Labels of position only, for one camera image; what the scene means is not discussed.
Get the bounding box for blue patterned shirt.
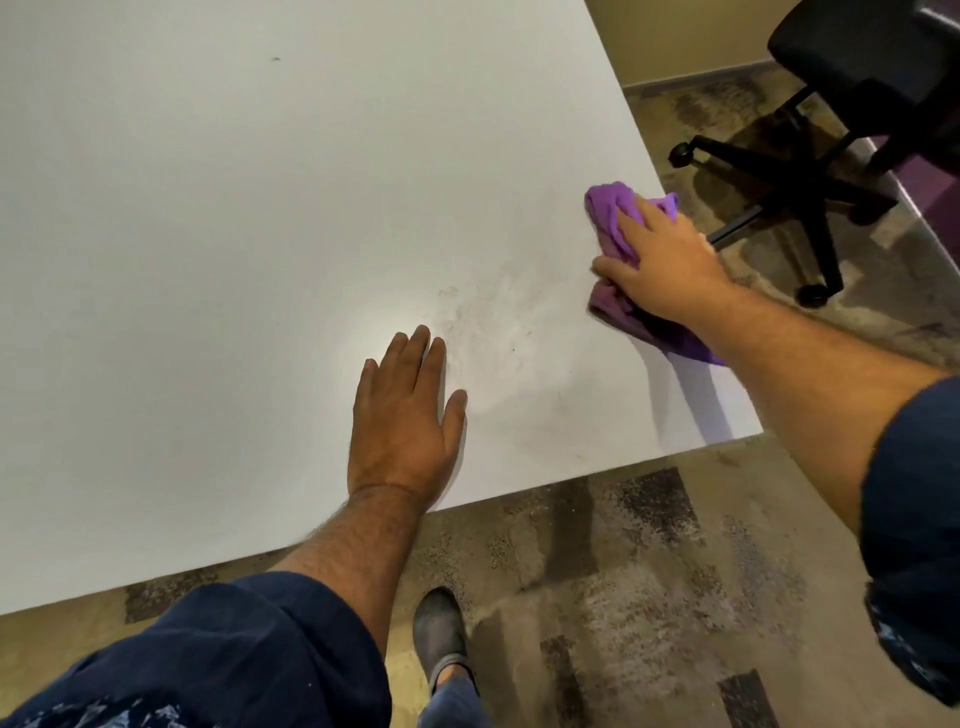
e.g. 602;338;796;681
0;374;960;728

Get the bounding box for person's left forearm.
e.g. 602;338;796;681
273;483;429;661

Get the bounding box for person's right hand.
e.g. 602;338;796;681
592;193;733;325

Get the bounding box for blue jeans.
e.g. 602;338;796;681
423;671;493;728

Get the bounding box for dark grey shoe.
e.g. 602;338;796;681
410;587;474;695

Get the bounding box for purple microfibre cloth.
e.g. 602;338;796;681
583;180;727;367

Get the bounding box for person's left hand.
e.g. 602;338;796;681
346;324;469;515

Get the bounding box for person's right forearm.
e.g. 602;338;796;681
678;281;950;538

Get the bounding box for black wheeled office chair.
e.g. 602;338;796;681
667;0;960;309

